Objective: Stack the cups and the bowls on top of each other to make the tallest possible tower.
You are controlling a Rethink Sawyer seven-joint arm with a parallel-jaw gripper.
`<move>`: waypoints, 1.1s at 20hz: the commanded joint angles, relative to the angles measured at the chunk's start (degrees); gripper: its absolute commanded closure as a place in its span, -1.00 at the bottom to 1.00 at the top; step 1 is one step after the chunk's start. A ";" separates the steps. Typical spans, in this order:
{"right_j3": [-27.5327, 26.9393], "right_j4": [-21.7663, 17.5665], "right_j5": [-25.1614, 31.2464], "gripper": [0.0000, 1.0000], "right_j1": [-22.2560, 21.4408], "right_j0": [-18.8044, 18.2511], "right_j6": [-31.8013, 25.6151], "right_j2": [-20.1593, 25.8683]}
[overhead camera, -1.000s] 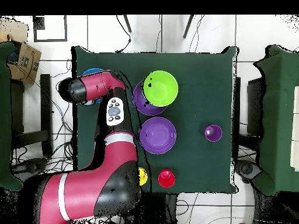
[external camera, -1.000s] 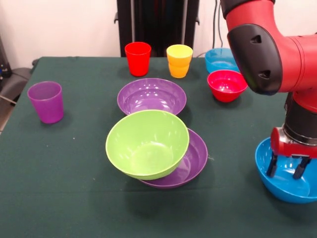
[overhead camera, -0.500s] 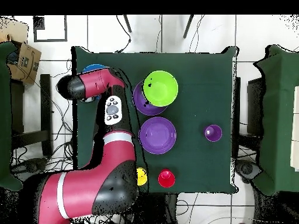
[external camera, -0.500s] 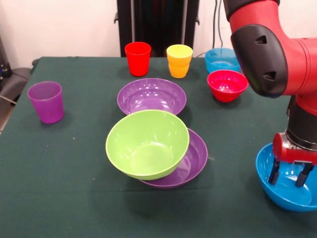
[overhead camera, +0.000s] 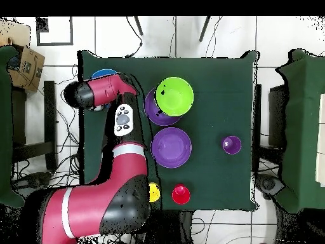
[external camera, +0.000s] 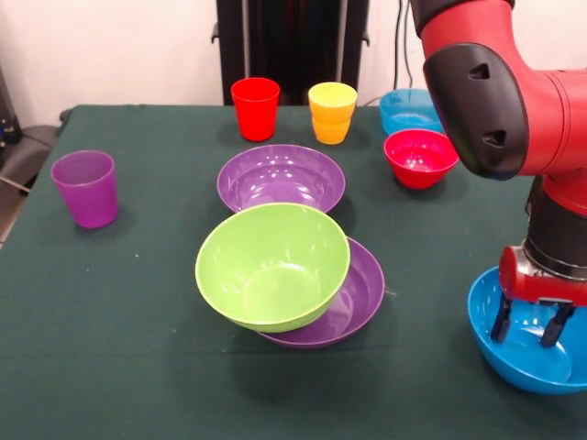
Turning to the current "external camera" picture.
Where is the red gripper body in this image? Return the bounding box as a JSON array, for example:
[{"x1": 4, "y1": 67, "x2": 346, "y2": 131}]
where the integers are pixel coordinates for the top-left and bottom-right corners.
[{"x1": 498, "y1": 246, "x2": 587, "y2": 306}]

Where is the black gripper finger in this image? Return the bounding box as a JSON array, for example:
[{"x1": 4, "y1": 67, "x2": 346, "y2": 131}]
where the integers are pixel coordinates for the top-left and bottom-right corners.
[
  {"x1": 539, "y1": 304, "x2": 577, "y2": 348},
  {"x1": 490, "y1": 297, "x2": 515, "y2": 344}
]

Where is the large blue bowl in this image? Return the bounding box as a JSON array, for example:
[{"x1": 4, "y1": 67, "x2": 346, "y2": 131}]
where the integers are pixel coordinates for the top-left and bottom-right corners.
[{"x1": 467, "y1": 265, "x2": 587, "y2": 396}]

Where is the large purple bowl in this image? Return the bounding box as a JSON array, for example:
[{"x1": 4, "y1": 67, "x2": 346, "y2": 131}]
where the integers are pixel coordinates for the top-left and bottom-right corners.
[
  {"x1": 259, "y1": 236, "x2": 386, "y2": 350},
  {"x1": 216, "y1": 144, "x2": 347, "y2": 216}
]

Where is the large green bowl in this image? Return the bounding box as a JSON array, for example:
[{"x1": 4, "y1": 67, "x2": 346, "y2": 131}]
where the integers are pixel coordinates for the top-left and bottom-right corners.
[{"x1": 194, "y1": 203, "x2": 352, "y2": 335}]

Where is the small red bowl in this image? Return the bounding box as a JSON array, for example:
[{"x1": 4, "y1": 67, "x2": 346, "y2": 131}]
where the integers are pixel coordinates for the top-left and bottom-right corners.
[{"x1": 382, "y1": 128, "x2": 460, "y2": 191}]

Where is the small blue bowl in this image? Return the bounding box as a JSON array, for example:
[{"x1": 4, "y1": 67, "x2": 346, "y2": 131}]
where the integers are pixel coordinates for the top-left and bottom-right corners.
[{"x1": 378, "y1": 88, "x2": 445, "y2": 137}]

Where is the yellow cup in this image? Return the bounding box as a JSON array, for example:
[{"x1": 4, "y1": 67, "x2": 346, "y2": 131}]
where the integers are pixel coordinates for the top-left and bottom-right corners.
[{"x1": 307, "y1": 82, "x2": 359, "y2": 146}]

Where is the red cup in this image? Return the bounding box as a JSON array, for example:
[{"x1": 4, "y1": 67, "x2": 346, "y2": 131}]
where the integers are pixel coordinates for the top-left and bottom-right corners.
[{"x1": 229, "y1": 78, "x2": 281, "y2": 143}]

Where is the dark green tablecloth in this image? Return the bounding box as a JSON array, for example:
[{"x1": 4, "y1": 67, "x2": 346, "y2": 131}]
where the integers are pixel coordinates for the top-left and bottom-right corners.
[{"x1": 0, "y1": 104, "x2": 587, "y2": 440}]

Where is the purple cup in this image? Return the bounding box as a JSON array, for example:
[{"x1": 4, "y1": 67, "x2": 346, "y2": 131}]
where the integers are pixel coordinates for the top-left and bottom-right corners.
[{"x1": 50, "y1": 149, "x2": 119, "y2": 230}]

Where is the dark grey equipment base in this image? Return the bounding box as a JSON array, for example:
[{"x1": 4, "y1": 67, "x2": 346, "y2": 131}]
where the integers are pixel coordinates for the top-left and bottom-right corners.
[{"x1": 0, "y1": 123, "x2": 63, "y2": 196}]

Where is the black equipment rack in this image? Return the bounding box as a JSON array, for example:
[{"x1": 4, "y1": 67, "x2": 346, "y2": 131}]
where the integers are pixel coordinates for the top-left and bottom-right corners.
[{"x1": 0, "y1": 63, "x2": 23, "y2": 152}]

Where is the black wall cable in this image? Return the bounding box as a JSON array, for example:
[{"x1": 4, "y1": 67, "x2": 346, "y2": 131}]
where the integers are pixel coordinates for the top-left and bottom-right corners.
[
  {"x1": 393, "y1": 0, "x2": 403, "y2": 92},
  {"x1": 402, "y1": 0, "x2": 415, "y2": 89}
]

